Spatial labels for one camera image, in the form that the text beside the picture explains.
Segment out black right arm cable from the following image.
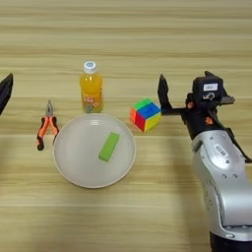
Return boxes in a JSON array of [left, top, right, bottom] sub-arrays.
[[225, 127, 252, 164]]

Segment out white round plate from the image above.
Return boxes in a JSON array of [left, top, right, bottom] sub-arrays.
[[52, 112, 137, 190]]

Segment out orange black pliers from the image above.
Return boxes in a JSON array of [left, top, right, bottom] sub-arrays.
[[35, 99, 60, 152]]

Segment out green rectangular block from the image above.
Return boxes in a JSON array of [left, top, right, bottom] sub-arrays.
[[97, 131, 121, 162]]

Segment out orange juice bottle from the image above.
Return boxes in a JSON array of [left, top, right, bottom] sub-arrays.
[[79, 60, 104, 114]]

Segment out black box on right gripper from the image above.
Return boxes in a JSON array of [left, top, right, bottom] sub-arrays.
[[191, 76, 224, 102]]

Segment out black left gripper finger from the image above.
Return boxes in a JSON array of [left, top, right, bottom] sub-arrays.
[[0, 72, 14, 116]]

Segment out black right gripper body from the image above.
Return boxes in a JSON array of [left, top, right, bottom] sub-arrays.
[[181, 93, 236, 141]]

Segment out multicolour puzzle cube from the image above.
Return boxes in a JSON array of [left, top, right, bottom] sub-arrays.
[[129, 97, 162, 134]]

